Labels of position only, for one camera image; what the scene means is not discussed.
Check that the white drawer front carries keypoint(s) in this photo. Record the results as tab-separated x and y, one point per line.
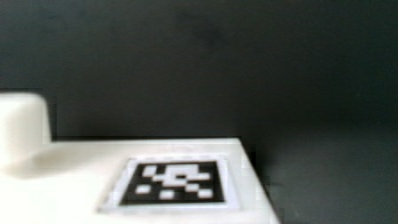
121	182

